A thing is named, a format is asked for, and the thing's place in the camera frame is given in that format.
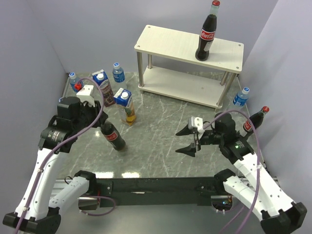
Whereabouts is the white two-tier wooden shelf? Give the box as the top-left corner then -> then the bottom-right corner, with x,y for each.
134,25 -> 244,109

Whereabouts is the aluminium frame rail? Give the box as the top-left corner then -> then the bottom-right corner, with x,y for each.
14,73 -> 293,234

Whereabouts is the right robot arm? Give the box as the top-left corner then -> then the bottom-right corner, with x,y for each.
176,111 -> 307,234

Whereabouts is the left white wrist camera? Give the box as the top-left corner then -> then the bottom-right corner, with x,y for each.
74,83 -> 95,107

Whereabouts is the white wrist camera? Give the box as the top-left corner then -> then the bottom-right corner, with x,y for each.
74,83 -> 95,107
188,117 -> 204,133

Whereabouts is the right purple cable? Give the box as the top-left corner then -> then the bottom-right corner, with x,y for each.
202,109 -> 263,234

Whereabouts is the back centre water bottle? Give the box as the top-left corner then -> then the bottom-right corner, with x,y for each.
113,62 -> 127,89

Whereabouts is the grape juice carton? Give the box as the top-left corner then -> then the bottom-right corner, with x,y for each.
92,69 -> 115,107

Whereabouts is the cola glass bottle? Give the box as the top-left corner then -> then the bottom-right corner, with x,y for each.
195,0 -> 220,61
242,106 -> 270,139
100,121 -> 126,151

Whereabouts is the black base crossbar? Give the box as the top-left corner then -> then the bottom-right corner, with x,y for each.
97,176 -> 229,206

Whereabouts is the right water bottle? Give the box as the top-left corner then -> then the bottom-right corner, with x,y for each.
233,87 -> 250,107

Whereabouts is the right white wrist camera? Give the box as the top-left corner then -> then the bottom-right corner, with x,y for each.
188,117 -> 204,133

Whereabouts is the pineapple juice carton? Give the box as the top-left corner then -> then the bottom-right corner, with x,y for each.
114,88 -> 136,126

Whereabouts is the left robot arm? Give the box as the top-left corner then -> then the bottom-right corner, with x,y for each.
2,97 -> 108,234

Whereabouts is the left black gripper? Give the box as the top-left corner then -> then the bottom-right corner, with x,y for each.
72,99 -> 108,132

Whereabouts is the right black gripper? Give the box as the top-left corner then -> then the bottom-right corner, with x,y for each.
175,122 -> 224,156

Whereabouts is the back left water bottle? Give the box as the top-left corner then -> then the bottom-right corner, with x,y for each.
68,72 -> 83,93

